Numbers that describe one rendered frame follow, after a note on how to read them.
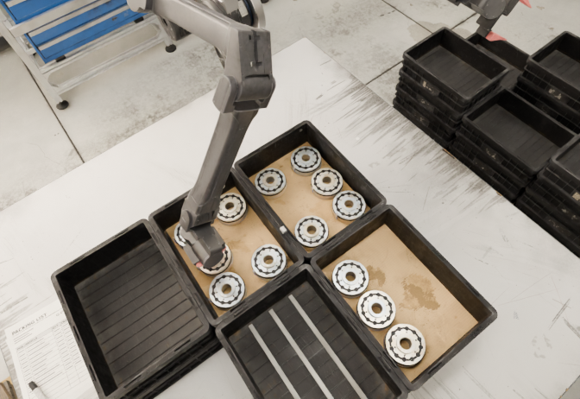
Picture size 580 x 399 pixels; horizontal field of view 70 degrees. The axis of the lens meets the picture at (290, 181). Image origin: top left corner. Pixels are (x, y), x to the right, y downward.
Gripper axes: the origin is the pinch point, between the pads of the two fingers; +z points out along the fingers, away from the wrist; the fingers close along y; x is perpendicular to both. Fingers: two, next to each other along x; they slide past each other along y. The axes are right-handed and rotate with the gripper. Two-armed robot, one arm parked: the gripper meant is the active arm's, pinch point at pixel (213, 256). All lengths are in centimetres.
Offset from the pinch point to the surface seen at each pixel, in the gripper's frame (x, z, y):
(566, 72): -5, 50, 183
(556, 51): 8, 50, 192
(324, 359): -40.7, 6.3, 8.9
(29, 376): 9, 13, -64
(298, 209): -0.8, 6.1, 29.7
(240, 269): -6.5, 4.7, 4.1
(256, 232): 0.5, 5.1, 14.7
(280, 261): -12.7, 2.7, 15.0
